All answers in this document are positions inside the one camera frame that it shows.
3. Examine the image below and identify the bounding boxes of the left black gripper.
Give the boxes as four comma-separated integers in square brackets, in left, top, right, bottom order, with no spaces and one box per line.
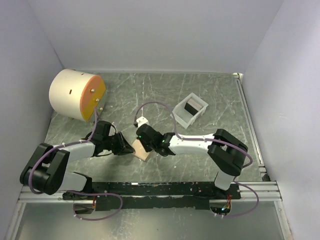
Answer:
[102,131,135,156]

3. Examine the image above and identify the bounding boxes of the beige leather card holder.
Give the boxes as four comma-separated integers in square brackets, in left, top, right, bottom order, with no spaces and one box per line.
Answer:
[132,139,151,162]

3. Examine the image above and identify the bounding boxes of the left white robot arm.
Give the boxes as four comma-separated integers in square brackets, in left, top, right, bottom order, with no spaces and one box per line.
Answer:
[19,120,135,200]

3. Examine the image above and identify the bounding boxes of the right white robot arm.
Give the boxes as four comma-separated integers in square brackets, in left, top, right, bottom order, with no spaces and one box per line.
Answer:
[136,123,248,199]

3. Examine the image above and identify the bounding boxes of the white card tray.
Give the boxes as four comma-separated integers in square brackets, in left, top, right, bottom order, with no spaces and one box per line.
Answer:
[172,92,209,129]

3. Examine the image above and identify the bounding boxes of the cream cylinder with orange face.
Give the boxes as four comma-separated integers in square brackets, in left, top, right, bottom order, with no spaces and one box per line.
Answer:
[48,69,107,122]

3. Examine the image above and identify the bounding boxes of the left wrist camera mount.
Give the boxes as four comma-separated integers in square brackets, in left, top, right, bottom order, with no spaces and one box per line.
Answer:
[111,122,118,133]

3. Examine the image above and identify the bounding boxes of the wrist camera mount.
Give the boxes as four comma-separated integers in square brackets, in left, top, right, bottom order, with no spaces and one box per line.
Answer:
[111,122,118,133]
[133,116,149,128]

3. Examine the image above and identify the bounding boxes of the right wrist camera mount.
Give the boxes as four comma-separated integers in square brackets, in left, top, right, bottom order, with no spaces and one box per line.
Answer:
[133,116,149,128]

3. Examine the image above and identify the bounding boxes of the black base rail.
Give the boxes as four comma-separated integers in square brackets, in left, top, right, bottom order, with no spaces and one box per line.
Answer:
[62,181,242,211]

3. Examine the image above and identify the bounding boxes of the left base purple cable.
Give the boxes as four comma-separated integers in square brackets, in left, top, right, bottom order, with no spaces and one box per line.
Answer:
[65,189,124,221]

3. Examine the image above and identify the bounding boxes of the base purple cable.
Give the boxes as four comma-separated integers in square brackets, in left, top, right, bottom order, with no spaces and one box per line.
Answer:
[213,181,261,219]
[65,189,124,221]

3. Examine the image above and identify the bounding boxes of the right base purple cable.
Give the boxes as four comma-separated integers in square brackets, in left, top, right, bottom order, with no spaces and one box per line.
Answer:
[213,181,261,219]

